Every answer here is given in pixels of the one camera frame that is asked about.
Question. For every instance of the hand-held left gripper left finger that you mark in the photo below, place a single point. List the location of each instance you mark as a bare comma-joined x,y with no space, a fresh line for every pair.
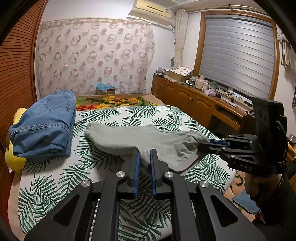
137,172

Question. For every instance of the floral print box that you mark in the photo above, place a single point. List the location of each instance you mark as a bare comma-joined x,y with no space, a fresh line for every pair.
181,72

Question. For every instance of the leaf print bedsheet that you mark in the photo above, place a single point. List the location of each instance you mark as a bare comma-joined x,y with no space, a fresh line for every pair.
69,176

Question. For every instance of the tied beige curtain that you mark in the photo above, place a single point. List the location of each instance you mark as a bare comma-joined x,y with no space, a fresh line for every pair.
180,37

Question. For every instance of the long wooden cabinet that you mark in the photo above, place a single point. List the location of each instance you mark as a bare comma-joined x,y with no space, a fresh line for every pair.
185,98

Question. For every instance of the hanging beige cloth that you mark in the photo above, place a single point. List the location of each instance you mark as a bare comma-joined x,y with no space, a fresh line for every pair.
285,51

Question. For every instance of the yellow pillow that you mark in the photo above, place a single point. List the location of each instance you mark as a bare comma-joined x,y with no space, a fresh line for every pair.
16,141

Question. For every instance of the beige wall air conditioner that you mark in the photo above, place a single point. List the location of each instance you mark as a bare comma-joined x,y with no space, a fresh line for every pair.
150,8

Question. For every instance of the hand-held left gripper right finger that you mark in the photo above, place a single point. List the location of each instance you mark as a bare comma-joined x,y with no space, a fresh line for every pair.
152,172

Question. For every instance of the folded blue jeans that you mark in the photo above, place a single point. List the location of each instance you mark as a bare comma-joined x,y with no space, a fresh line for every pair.
44,127

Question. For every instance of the floral blanket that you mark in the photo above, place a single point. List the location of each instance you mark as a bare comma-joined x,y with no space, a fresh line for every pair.
111,100

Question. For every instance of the grey pants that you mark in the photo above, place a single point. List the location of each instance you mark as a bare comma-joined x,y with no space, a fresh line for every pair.
143,140

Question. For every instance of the small purple bag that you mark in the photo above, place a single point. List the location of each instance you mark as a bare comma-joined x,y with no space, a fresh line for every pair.
211,92

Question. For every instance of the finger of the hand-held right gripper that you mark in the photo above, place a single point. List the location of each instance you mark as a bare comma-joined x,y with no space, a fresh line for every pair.
212,148
219,141

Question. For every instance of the circle print sheer curtain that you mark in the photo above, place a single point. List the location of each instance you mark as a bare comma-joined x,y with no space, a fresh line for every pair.
92,55

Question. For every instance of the pink bottle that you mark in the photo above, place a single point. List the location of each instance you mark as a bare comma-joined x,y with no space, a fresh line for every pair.
200,81

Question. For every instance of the grey window blind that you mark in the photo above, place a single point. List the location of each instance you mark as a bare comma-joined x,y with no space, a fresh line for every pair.
235,53

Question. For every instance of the brown louvred wooden wardrobe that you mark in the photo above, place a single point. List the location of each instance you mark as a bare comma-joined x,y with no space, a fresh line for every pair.
16,69

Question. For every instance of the person's right hand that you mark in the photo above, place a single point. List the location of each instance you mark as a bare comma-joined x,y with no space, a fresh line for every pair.
254,184

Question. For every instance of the cardboard box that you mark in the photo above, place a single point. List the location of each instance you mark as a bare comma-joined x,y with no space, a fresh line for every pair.
105,91

